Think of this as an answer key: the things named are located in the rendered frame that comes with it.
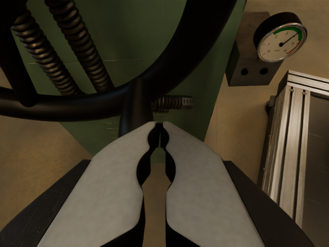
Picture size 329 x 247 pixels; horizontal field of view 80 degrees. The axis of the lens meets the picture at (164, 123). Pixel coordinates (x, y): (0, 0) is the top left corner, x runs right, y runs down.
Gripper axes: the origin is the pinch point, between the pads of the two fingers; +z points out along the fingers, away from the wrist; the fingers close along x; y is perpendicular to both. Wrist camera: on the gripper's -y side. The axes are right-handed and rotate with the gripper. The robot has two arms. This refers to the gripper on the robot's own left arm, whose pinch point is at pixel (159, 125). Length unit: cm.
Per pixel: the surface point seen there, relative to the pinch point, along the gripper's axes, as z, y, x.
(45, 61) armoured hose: 11.8, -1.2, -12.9
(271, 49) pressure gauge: 19.8, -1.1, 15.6
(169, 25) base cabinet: 25.0, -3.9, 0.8
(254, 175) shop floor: 52, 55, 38
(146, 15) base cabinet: 24.1, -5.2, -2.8
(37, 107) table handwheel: 7.2, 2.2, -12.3
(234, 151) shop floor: 62, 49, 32
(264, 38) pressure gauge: 18.6, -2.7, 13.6
